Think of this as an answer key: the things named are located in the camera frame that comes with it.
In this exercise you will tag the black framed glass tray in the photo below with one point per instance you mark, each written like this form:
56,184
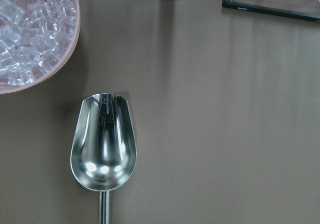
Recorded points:
307,10

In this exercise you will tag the stainless steel ice scoop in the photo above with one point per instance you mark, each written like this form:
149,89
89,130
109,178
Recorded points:
103,155

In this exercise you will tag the pink bowl of ice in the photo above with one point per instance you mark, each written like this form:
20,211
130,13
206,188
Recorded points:
37,38

